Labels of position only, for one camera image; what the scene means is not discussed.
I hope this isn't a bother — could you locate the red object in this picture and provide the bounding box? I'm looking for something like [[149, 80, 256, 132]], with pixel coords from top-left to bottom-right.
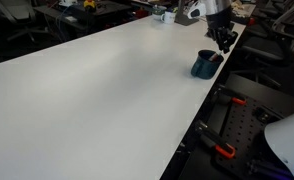
[[135, 8, 149, 20]]

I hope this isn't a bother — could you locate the black perforated breadboard plate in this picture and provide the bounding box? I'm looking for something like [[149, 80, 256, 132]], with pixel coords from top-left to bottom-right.
[[215, 96, 285, 180]]

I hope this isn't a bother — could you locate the yellow emergency stop button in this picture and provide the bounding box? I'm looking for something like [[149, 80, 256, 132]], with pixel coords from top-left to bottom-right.
[[83, 0, 97, 13]]

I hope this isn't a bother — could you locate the white mug with dark print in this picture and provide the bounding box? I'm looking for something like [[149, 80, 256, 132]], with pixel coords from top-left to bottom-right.
[[160, 10, 177, 25]]

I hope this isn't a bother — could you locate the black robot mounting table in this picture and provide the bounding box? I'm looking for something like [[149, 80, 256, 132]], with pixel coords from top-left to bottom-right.
[[178, 73, 294, 180]]

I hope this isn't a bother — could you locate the dark blue enamel mug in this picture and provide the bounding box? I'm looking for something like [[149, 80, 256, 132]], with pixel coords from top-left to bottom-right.
[[190, 49, 225, 80]]

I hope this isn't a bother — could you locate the blue cable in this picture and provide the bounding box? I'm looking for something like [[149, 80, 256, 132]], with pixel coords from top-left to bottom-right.
[[54, 6, 72, 42]]

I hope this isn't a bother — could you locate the black clamp with orange handle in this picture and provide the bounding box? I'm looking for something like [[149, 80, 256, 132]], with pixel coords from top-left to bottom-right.
[[213, 84, 247, 107], [195, 120, 237, 160]]

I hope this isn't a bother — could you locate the grey monitor stand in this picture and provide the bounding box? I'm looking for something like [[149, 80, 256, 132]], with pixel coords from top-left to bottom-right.
[[174, 0, 200, 27]]

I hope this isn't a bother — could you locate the black side desk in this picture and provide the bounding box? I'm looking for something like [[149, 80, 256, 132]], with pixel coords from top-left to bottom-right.
[[33, 0, 132, 34]]

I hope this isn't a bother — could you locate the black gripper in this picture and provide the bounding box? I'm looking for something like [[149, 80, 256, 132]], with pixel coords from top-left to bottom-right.
[[208, 27, 239, 55]]

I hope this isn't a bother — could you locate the red marker with white cap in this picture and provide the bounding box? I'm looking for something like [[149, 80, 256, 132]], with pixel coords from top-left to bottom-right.
[[208, 51, 221, 63]]

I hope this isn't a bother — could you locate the grey office chair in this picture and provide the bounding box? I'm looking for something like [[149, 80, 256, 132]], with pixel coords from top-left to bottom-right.
[[0, 0, 51, 43]]

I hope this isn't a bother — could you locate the black office chair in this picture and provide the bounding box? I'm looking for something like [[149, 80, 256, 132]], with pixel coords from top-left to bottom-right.
[[241, 6, 294, 84]]

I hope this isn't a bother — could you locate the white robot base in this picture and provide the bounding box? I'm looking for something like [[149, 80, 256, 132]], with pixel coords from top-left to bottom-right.
[[264, 107, 294, 180]]

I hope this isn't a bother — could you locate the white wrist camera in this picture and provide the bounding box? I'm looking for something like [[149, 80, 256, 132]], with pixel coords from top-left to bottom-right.
[[186, 2, 208, 20]]

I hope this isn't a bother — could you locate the black box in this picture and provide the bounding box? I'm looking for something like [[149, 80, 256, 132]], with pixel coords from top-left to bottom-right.
[[232, 13, 251, 26]]

